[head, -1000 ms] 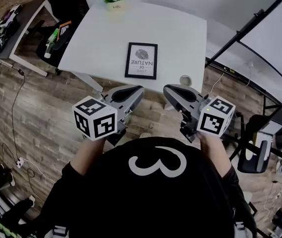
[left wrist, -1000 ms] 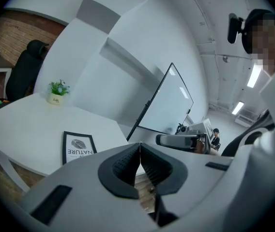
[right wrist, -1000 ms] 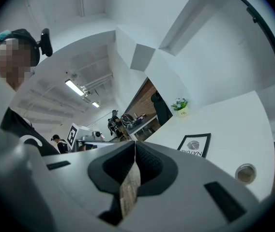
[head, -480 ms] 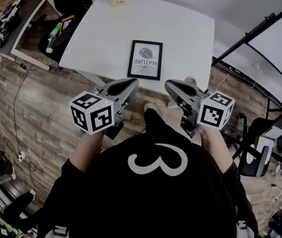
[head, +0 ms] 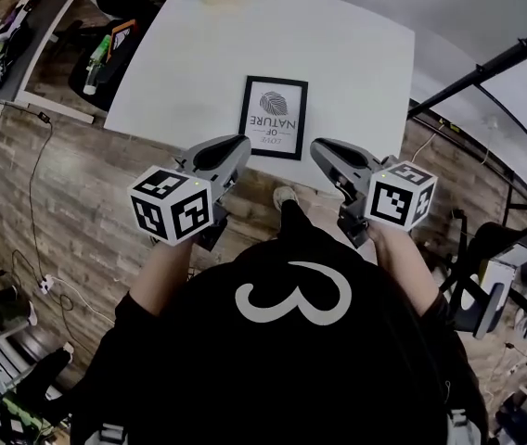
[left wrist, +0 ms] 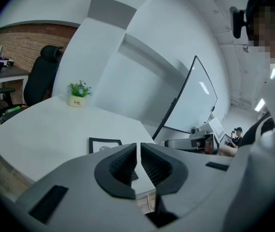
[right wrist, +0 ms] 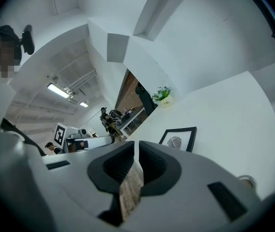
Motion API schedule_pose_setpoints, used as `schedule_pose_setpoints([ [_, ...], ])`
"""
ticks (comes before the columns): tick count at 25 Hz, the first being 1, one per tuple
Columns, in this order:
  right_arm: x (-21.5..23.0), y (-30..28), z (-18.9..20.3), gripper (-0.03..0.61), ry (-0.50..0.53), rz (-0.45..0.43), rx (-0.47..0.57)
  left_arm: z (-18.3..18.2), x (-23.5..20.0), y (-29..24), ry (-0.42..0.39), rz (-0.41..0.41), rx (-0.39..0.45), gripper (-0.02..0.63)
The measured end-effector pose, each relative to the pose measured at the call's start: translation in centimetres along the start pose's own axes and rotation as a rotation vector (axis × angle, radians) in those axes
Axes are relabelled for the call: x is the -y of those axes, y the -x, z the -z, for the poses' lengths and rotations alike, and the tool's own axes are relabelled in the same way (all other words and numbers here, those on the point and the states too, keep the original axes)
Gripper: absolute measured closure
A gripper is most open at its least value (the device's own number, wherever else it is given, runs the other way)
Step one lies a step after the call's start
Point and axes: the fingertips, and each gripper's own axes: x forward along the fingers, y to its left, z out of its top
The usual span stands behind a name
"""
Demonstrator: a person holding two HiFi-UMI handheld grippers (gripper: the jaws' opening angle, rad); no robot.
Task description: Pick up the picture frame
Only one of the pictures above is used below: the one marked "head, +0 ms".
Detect person's left forearm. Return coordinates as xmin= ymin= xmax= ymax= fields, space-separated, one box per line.
xmin=128 ymin=236 xmax=198 ymax=317

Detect green and clear bottle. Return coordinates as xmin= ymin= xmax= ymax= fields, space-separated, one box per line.
xmin=82 ymin=33 xmax=112 ymax=95

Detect grey side table white legs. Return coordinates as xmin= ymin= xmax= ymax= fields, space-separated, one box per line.
xmin=0 ymin=0 xmax=96 ymax=124

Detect person's black printed shirt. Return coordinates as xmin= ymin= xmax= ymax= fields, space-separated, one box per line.
xmin=69 ymin=238 xmax=490 ymax=445

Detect white and purple device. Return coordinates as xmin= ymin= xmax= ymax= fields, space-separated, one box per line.
xmin=0 ymin=0 xmax=42 ymax=41

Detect person's right forearm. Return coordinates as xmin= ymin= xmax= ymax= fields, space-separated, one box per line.
xmin=367 ymin=224 xmax=441 ymax=319

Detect white floor cable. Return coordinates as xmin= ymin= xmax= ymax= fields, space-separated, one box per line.
xmin=52 ymin=275 xmax=116 ymax=326

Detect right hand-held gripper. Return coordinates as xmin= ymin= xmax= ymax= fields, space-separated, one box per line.
xmin=310 ymin=137 xmax=439 ymax=249

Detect person's light shoe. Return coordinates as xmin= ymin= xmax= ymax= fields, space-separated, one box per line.
xmin=272 ymin=185 xmax=300 ymax=212

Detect green patterned bag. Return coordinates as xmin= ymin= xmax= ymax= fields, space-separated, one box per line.
xmin=0 ymin=394 xmax=56 ymax=445

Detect person's black trouser leg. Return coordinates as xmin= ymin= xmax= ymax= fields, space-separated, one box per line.
xmin=276 ymin=199 xmax=339 ymax=259

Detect black mesh office chair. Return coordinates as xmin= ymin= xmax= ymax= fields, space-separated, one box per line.
xmin=439 ymin=209 xmax=527 ymax=340

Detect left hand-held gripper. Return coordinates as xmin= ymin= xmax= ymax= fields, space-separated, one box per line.
xmin=127 ymin=134 xmax=252 ymax=252

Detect black floor cable with adapter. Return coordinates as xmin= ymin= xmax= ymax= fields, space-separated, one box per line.
xmin=10 ymin=108 xmax=56 ymax=291

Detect orange-edged flat panel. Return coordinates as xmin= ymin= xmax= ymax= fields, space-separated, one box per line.
xmin=105 ymin=19 xmax=140 ymax=62

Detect black framed nature picture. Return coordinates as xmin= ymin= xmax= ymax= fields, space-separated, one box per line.
xmin=238 ymin=75 xmax=310 ymax=161

